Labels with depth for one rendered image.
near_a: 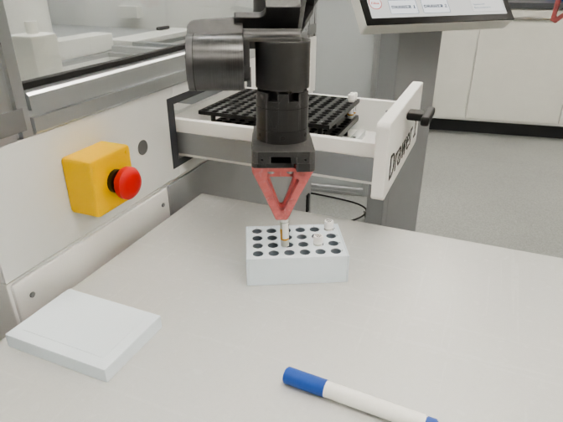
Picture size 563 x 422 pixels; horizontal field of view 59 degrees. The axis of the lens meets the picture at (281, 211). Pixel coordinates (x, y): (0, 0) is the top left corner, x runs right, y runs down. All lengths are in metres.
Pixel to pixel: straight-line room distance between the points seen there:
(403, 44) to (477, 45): 2.12
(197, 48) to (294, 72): 0.10
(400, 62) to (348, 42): 0.83
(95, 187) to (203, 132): 0.24
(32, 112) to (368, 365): 0.44
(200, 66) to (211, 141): 0.29
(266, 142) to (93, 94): 0.24
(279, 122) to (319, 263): 0.18
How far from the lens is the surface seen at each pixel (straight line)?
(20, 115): 0.59
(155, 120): 0.77
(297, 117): 0.53
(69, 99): 0.63
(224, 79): 0.52
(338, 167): 0.71
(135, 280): 0.65
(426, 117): 0.76
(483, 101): 3.88
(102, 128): 0.68
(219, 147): 0.78
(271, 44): 0.51
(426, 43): 1.75
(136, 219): 0.76
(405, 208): 1.92
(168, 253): 0.69
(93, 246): 0.70
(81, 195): 0.63
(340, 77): 2.55
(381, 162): 0.68
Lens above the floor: 1.11
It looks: 26 degrees down
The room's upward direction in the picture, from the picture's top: straight up
